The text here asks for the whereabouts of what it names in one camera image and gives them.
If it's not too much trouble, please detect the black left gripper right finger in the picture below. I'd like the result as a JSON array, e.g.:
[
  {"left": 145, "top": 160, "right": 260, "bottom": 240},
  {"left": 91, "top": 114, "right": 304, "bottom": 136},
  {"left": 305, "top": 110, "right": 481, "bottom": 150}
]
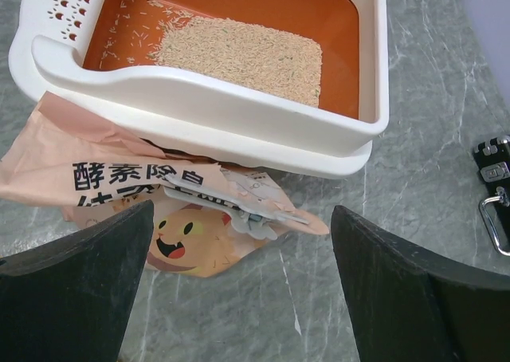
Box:
[{"left": 331, "top": 206, "right": 509, "bottom": 361}]

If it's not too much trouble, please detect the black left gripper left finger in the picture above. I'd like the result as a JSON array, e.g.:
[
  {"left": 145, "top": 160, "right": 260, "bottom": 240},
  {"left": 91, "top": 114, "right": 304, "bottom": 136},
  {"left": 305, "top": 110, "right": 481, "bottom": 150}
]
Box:
[{"left": 1, "top": 201, "right": 154, "bottom": 361}]

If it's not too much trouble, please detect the pink cat litter bag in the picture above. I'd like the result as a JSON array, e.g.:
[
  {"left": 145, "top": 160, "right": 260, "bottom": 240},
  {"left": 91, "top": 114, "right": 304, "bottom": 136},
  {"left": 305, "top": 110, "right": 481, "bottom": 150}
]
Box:
[{"left": 1, "top": 92, "right": 329, "bottom": 277}]

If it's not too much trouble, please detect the white orange litter box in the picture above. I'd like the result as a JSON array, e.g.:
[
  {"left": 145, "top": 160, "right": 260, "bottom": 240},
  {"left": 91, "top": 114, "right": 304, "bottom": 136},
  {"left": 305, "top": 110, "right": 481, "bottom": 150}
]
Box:
[{"left": 9, "top": 0, "right": 390, "bottom": 179}]

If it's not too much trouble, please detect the beige cat litter pile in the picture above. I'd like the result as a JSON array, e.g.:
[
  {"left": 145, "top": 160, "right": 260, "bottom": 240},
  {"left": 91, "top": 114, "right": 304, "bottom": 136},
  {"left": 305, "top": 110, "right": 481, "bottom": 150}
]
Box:
[{"left": 151, "top": 16, "right": 322, "bottom": 108}]

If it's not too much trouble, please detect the black case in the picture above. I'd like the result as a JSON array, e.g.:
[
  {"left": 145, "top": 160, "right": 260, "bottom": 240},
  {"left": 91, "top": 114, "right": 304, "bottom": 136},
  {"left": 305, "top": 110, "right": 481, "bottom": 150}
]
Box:
[{"left": 473, "top": 135, "right": 509, "bottom": 257}]

